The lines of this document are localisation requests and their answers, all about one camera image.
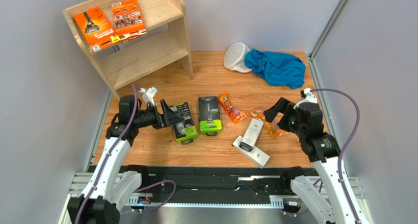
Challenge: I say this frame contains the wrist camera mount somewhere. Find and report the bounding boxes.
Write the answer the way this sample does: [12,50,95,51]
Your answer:
[293,88,318,110]
[139,87,157,106]

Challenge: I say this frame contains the white mesh bag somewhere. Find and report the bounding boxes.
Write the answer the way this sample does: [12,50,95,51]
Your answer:
[223,42,252,74]

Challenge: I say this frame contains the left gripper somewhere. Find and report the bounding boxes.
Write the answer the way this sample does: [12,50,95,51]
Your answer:
[133,99,184,130]

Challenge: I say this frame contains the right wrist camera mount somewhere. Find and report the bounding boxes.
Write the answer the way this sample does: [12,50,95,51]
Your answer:
[293,88,318,110]

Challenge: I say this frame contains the green black razor pack right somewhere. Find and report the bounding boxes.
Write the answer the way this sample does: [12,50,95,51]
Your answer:
[198,96,222,136]

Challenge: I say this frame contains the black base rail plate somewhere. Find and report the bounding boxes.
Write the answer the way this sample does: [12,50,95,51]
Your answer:
[86,165,324,215]

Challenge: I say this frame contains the green black razor pack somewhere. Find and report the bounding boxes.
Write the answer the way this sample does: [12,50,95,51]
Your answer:
[198,96,222,136]
[170,102,197,145]

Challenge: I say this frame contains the orange razor cartridge box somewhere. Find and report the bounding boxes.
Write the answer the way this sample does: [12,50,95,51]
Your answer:
[111,0,147,43]

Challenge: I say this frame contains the orange razor box left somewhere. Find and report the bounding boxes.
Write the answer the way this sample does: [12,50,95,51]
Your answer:
[74,7,121,52]

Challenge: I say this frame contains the blue cloth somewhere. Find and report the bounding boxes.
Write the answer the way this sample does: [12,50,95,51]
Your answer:
[244,49,306,89]

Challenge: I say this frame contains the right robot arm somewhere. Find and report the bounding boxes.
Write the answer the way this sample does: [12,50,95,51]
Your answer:
[264,96,369,224]

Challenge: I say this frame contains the orange razor bag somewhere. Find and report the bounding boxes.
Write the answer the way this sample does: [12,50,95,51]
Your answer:
[249,106,283,139]
[218,92,247,124]

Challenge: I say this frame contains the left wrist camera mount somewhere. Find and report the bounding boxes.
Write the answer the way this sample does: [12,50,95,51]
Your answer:
[139,87,157,106]

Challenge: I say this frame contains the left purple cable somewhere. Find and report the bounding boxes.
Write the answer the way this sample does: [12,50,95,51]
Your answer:
[74,83,141,224]

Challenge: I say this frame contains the white razor box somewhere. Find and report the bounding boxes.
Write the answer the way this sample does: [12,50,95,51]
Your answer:
[232,135,270,168]
[239,118,264,152]

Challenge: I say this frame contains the green black razor pack left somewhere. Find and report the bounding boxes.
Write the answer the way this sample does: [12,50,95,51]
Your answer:
[170,102,197,145]

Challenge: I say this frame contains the wooden two-tier shelf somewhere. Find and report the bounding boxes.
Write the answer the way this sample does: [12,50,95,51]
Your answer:
[62,0,194,99]

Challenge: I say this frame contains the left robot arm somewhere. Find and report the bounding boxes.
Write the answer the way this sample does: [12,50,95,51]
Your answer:
[67,96,184,224]

